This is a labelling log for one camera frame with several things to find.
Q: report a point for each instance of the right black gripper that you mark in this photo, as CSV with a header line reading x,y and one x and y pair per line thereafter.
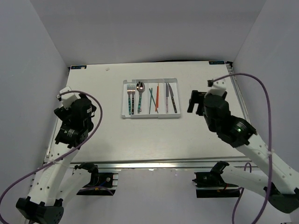
x,y
196,97

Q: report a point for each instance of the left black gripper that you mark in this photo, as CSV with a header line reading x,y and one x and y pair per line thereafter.
x,y
82,94

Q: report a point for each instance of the knife with dark handle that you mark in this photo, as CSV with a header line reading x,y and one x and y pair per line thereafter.
x,y
171,95

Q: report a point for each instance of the knife with pink handle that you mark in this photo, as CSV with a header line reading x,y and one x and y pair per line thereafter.
x,y
166,97

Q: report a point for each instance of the fork with teal handle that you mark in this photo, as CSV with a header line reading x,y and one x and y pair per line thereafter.
x,y
129,98

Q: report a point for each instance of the fork with dark handle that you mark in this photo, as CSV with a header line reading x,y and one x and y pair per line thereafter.
x,y
133,89

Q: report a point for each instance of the spoon with teal handle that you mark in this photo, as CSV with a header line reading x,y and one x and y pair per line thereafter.
x,y
140,88

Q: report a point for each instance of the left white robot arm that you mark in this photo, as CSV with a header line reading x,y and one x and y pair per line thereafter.
x,y
48,198

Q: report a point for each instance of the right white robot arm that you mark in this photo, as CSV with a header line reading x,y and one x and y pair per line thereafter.
x,y
280,183

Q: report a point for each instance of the white divided utensil tray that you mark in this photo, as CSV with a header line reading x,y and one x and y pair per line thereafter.
x,y
158,86

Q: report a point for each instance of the left corner label sticker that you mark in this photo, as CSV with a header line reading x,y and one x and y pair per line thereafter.
x,y
78,67

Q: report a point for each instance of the corner label sticker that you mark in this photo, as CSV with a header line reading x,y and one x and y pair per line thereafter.
x,y
78,67
216,62

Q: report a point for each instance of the right corner label sticker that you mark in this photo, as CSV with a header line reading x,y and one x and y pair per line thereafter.
x,y
216,62

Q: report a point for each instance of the aluminium rail frame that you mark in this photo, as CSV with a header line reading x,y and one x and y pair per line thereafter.
x,y
150,143

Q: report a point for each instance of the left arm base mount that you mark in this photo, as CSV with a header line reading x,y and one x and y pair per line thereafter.
x,y
101,183

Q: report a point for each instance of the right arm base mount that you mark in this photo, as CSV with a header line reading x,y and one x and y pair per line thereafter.
x,y
211,184

